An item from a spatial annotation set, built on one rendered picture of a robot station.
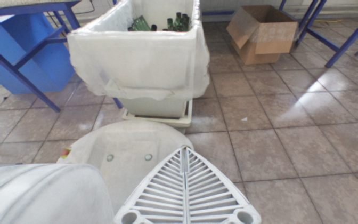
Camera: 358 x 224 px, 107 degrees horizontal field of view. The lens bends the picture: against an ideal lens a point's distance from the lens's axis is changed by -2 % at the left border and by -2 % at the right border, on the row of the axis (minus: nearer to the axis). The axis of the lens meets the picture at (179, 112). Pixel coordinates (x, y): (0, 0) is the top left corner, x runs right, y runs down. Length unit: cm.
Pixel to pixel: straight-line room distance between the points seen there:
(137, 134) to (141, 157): 10
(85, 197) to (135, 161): 43
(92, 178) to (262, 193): 87
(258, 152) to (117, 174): 82
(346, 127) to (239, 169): 90
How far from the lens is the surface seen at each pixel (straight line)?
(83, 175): 21
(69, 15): 91
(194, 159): 16
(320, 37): 225
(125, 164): 64
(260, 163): 102
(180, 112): 73
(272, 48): 164
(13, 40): 158
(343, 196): 122
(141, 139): 65
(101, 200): 25
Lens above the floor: 86
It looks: 52 degrees down
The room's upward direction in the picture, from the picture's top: 3 degrees counter-clockwise
